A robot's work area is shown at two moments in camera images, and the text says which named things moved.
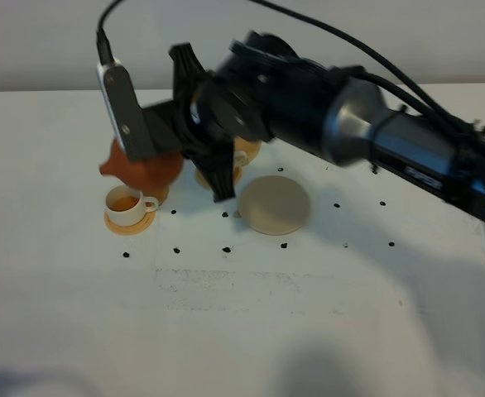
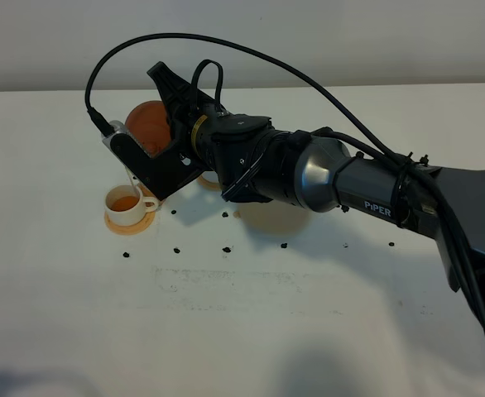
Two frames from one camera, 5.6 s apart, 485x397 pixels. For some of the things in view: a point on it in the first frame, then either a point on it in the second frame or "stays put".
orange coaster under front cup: x=117 y=228 stays put
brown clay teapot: x=152 y=176 -> x=148 y=122
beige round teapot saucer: x=274 y=205 stays put
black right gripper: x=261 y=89 -> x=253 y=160
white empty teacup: x=127 y=206 stays put
